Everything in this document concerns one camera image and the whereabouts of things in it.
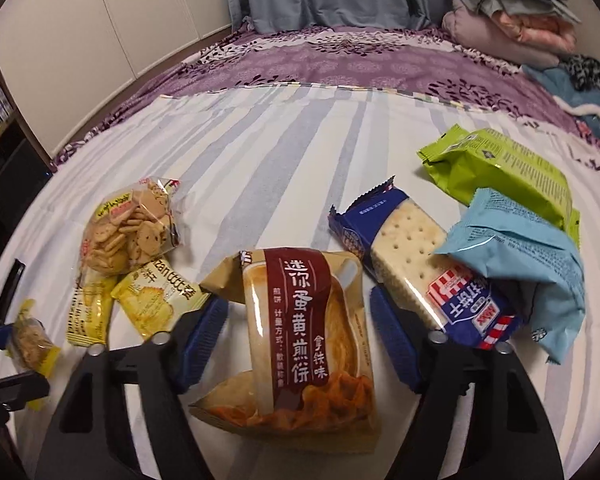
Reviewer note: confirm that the leopard print cloth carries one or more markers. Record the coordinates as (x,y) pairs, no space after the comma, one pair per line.
(585,70)

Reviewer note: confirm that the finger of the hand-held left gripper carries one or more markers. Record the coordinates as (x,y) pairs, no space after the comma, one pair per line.
(2,337)
(20,391)

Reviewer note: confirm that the light blue snack packet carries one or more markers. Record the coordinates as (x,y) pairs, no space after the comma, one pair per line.
(520,270)

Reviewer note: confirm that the white wardrobe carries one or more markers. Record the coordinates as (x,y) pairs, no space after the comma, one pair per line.
(105,25)

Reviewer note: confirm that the blue fleece blanket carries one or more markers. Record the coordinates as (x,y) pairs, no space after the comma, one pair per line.
(570,90)

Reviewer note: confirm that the brown pastry snack packet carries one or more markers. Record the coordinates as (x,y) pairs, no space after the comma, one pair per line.
(290,320)

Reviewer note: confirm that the yellow snack packet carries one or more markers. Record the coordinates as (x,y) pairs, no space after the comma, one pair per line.
(87,315)
(155,295)

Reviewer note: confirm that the blue cracker packet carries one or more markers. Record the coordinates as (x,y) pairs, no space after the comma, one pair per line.
(405,240)

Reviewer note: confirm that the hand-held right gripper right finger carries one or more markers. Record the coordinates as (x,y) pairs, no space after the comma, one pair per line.
(392,335)

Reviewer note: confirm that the dark shelf unit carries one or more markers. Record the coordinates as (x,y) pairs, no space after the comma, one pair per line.
(0,150)

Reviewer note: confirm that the clear bag of round biscuits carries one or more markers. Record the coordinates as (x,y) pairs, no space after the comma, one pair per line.
(125,235)

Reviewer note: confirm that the pink folded quilt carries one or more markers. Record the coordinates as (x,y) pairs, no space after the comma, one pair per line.
(535,30)

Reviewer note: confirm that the purple floral bed sheet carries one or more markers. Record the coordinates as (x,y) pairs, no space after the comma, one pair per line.
(330,55)

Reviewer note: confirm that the striped bed sheet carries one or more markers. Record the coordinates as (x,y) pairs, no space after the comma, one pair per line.
(260,170)

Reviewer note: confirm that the small yellow clear-window packet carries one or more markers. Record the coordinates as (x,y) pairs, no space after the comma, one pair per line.
(32,345)

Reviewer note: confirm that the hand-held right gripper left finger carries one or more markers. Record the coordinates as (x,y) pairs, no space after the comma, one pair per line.
(205,335)

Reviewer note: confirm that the green snack packet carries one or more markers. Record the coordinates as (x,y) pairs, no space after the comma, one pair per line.
(500,170)

